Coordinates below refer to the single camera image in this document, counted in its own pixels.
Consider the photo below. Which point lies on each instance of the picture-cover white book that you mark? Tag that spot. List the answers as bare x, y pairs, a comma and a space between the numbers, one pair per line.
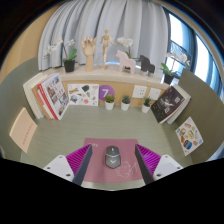
55, 95

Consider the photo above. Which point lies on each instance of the black book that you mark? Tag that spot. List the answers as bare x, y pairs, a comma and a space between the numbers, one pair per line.
166, 104

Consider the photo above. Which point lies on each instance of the pink wooden horse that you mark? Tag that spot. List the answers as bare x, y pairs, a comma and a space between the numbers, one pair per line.
125, 61

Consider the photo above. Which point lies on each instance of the purple round number sign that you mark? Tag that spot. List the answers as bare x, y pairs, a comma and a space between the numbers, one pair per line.
106, 91

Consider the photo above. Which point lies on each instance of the thick white book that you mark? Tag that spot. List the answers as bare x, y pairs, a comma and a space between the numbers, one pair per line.
29, 96

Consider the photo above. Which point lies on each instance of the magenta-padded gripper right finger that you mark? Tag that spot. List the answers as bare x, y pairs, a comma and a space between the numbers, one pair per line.
148, 160

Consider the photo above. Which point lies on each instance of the window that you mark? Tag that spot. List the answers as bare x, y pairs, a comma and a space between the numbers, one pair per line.
203, 53

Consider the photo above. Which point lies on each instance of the beige book with red lettering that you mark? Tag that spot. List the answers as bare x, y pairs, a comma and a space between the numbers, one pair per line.
23, 130

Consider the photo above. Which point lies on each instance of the white wall socket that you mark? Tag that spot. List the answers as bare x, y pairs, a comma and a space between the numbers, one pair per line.
139, 91
154, 94

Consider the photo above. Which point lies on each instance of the black wooden horse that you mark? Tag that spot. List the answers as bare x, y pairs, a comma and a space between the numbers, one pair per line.
146, 65

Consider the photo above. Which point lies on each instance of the small potted green plant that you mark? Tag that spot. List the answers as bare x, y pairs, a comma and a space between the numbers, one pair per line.
125, 106
146, 108
109, 105

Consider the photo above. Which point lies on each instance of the grey curtain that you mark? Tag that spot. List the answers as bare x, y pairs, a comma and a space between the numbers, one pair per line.
140, 23

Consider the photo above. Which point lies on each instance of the white orchid in black pot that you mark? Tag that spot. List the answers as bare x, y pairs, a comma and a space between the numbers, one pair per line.
169, 78
69, 66

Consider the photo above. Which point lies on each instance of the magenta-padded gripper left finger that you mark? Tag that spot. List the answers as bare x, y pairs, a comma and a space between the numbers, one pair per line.
78, 160

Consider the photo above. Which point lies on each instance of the tan book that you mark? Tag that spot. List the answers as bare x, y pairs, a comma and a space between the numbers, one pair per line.
36, 98

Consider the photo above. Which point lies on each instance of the colourful sticker card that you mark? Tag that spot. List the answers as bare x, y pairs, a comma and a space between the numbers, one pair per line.
189, 136

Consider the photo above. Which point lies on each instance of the grey computer mouse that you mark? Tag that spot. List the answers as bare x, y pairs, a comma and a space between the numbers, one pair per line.
112, 157

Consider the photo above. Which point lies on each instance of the pink mouse pad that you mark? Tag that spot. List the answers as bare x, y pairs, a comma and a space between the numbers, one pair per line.
98, 166

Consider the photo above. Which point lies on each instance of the white sticker sheet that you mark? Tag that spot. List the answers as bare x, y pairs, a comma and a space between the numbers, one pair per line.
83, 95

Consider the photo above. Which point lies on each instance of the green felt partition panel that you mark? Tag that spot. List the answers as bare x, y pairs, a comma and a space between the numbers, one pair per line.
13, 86
203, 100

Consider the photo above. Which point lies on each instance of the wooden hand model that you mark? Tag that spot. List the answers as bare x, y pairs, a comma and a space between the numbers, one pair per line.
89, 50

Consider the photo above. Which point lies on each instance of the white books behind black book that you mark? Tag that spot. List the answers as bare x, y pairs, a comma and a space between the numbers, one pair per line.
185, 100

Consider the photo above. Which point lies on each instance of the white orchid behind horse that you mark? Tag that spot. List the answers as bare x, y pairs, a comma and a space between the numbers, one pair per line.
125, 41

